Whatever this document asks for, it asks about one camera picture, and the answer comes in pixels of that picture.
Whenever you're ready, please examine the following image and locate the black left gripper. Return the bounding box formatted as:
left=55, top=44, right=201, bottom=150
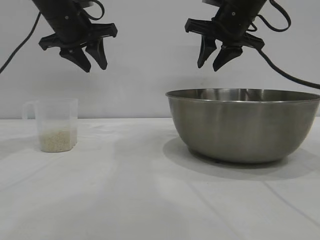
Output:
left=31, top=0, right=119, bottom=74

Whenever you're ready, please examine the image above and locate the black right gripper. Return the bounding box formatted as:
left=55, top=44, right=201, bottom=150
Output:
left=184, top=0, right=266, bottom=72

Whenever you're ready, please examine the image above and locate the clear plastic measuring cup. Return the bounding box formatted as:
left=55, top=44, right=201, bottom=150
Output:
left=22, top=98, right=79, bottom=153

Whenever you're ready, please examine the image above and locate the stainless steel mixing bowl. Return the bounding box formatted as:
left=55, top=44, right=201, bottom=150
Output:
left=165, top=87, right=320, bottom=165

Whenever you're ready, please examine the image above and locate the white uncooked rice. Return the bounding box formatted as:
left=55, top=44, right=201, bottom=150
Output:
left=39, top=127, right=77, bottom=152

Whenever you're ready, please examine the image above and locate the black left gripper cable loop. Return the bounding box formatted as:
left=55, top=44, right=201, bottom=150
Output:
left=81, top=0, right=105, bottom=21

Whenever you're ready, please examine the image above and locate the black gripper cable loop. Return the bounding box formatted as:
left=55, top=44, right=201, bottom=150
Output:
left=81, top=0, right=105, bottom=21
left=249, top=0, right=293, bottom=33

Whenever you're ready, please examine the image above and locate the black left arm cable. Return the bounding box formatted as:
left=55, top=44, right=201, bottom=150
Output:
left=0, top=11, right=42, bottom=75

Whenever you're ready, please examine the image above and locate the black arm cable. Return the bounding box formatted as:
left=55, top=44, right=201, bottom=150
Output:
left=0, top=11, right=42, bottom=75
left=256, top=47, right=320, bottom=90

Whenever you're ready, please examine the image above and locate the black right gripper cable loop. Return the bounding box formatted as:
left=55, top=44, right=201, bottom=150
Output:
left=249, top=0, right=293, bottom=33

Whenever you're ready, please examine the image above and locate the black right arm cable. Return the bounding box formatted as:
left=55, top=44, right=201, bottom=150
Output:
left=256, top=47, right=320, bottom=90

